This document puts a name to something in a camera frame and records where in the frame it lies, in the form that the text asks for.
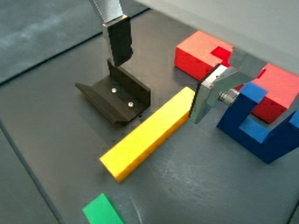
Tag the yellow long block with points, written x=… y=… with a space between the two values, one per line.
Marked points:
x=133 y=150

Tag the blue U-shaped block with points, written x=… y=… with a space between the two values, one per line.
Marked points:
x=269 y=144

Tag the wrist-2 gripper left finger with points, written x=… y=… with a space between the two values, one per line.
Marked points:
x=117 y=29

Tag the wrist-2 gripper right finger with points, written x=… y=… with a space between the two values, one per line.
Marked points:
x=217 y=88

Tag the black U-shaped bracket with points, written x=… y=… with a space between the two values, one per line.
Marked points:
x=121 y=96

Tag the red board with cutouts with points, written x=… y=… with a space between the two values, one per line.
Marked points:
x=198 y=55

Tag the green block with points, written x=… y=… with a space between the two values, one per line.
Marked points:
x=101 y=212

